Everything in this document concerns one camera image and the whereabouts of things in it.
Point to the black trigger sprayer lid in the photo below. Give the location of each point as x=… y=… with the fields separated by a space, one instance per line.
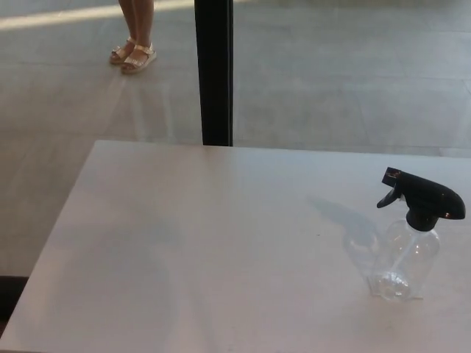
x=430 y=195

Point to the clear plastic spray bottle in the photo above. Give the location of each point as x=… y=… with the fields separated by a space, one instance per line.
x=416 y=257

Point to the person's bare legs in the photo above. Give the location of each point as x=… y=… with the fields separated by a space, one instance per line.
x=139 y=22

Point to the black vertical window post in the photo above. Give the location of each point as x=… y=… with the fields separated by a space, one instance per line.
x=214 y=73

